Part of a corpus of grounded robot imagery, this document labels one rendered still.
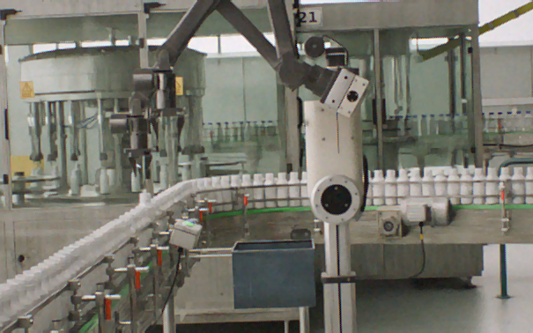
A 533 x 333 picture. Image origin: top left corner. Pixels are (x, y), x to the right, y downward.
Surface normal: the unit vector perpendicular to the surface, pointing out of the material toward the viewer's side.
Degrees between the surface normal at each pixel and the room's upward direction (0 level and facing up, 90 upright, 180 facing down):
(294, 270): 90
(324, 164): 101
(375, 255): 90
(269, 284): 90
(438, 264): 90
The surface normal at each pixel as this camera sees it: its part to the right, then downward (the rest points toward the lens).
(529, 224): -0.34, 0.07
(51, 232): -0.04, 0.06
